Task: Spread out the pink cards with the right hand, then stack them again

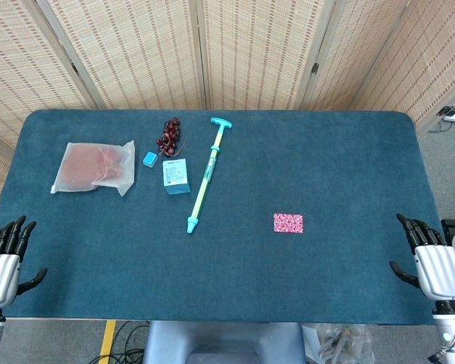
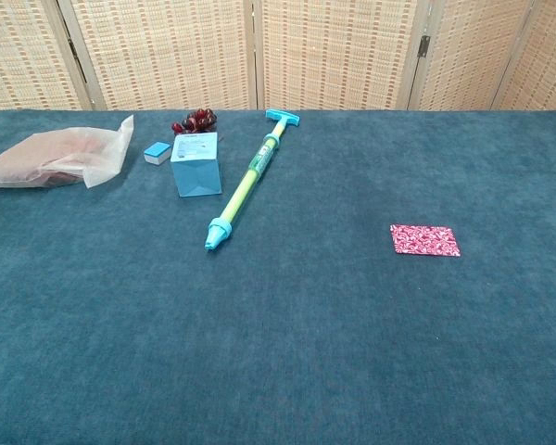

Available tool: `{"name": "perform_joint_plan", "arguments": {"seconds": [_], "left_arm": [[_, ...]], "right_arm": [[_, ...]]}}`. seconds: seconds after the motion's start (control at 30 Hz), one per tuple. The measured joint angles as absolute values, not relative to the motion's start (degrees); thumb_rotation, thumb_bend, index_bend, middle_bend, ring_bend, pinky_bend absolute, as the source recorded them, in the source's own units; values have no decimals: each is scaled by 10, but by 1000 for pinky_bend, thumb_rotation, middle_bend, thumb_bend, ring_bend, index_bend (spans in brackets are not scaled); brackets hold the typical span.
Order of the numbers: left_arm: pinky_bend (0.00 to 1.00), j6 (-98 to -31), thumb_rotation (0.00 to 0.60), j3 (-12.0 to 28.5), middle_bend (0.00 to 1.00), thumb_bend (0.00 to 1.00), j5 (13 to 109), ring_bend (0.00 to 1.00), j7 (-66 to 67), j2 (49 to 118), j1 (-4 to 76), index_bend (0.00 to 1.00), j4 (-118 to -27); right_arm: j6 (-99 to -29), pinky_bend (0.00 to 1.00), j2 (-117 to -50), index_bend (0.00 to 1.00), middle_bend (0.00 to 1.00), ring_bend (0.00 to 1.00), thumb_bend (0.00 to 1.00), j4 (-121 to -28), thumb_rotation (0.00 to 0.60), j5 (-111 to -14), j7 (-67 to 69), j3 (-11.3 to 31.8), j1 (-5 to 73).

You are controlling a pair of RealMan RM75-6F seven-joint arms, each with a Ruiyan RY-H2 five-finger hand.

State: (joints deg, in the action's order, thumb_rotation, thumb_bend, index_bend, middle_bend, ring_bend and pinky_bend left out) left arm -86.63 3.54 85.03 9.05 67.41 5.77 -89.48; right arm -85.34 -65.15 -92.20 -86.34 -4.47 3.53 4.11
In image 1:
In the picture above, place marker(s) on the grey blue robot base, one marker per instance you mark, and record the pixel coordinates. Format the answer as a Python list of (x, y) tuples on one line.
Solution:
[(223, 341)]

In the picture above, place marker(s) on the bamboo folding screen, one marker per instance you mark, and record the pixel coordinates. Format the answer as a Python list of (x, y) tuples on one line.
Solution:
[(136, 57)]

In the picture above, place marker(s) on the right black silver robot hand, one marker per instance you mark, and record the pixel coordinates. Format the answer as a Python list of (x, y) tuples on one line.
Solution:
[(440, 271)]

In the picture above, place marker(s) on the metal screen hinge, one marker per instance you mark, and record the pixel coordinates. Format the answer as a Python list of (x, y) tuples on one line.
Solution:
[(74, 68), (315, 68)]

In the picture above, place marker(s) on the pink patterned card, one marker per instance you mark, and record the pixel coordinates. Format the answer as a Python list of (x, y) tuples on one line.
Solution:
[(288, 223)]

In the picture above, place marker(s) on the clear plastic bag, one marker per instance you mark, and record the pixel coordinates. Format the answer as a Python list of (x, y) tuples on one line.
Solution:
[(337, 343)]

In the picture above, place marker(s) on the small blue white eraser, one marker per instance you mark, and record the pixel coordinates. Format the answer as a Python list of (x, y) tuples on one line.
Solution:
[(149, 159)]

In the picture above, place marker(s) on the dark red grape bunch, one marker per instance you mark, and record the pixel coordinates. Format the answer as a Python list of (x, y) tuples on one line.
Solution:
[(169, 138)]

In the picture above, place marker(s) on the green and blue water squirter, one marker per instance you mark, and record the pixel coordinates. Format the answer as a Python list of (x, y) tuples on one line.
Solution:
[(206, 178)]

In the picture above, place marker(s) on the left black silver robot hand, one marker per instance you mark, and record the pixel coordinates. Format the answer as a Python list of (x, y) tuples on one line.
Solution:
[(0, 278)]

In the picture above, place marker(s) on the yellow floor tape strip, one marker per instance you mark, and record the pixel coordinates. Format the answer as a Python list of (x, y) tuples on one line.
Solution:
[(107, 341)]

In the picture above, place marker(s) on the translucent bag with red contents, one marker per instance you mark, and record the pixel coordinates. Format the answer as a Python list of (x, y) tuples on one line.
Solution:
[(87, 168)]

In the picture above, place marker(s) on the light blue carton box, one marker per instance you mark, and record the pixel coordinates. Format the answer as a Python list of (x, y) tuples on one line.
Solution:
[(174, 174)]

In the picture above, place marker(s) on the teal felt table cover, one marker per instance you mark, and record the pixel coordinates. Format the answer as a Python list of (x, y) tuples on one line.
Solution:
[(326, 170)]

